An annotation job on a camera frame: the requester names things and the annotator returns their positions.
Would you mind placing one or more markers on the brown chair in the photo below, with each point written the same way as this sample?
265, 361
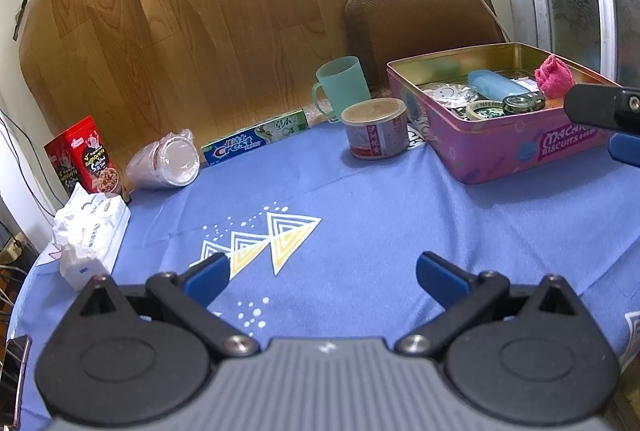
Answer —
420, 21

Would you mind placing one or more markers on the toothpaste box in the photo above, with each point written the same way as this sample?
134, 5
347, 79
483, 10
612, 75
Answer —
250, 141

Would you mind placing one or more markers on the blue soft case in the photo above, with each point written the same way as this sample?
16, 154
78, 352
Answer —
495, 83

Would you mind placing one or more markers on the pink knitted cloth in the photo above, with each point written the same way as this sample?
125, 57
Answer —
554, 76

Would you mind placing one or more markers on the smartphone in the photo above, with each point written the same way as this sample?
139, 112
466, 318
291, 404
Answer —
12, 381

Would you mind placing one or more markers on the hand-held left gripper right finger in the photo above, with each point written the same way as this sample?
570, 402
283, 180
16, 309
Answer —
440, 276

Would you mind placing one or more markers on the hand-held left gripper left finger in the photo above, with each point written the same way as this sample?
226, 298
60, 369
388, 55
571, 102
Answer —
207, 273

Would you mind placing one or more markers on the white tissue pack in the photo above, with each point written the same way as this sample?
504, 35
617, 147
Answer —
95, 226

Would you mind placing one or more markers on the bagged stack of plastic cups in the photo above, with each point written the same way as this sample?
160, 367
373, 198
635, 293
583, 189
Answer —
160, 161

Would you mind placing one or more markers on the green plastic mug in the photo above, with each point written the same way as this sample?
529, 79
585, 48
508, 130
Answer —
345, 83

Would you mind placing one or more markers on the black tape strip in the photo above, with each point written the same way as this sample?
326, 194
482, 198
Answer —
20, 18

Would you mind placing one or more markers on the red snack box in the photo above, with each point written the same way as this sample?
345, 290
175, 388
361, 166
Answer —
82, 156

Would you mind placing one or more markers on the cotton pad bag with smiley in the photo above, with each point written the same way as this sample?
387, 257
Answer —
447, 92

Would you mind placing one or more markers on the tape roll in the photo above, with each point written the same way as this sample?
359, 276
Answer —
477, 111

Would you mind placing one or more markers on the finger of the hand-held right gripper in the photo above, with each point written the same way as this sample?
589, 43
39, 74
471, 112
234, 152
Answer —
600, 106
627, 150

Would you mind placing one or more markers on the green black correction tape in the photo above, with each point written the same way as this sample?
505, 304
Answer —
520, 103

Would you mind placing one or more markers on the power strip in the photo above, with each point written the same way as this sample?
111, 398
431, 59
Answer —
11, 247

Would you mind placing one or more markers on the pink biscuit tin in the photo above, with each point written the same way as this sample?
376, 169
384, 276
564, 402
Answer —
500, 146

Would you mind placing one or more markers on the small can with beige lid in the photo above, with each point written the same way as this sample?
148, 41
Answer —
375, 131

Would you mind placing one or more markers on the blue printed tablecloth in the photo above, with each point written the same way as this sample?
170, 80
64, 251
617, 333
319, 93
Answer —
375, 221

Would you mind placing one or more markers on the wood-look wall panel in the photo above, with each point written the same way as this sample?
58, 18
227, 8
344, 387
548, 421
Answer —
200, 36

